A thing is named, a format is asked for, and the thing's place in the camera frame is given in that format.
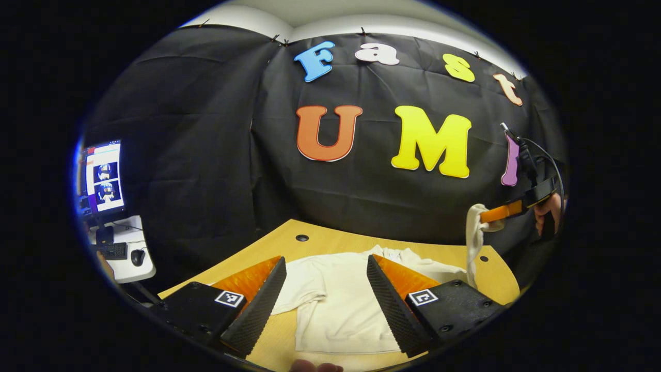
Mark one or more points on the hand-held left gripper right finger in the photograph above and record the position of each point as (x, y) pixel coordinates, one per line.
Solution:
(395, 310)

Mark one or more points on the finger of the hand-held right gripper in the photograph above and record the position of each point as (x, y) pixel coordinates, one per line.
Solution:
(501, 212)

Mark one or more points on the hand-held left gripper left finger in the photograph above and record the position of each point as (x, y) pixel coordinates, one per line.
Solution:
(258, 305)

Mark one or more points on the cream sweatshirt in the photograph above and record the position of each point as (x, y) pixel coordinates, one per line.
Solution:
(341, 305)

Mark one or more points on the white side desk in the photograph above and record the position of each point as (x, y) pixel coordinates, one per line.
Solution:
(134, 271)

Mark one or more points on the black computer mouse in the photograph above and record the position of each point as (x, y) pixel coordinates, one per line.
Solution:
(138, 257)

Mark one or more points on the black keyboard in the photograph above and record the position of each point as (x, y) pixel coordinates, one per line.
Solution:
(112, 251)

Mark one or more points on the black backdrop cloth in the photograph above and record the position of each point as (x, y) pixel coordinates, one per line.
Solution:
(206, 129)

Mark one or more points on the computer monitor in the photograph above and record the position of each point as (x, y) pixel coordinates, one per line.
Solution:
(106, 178)

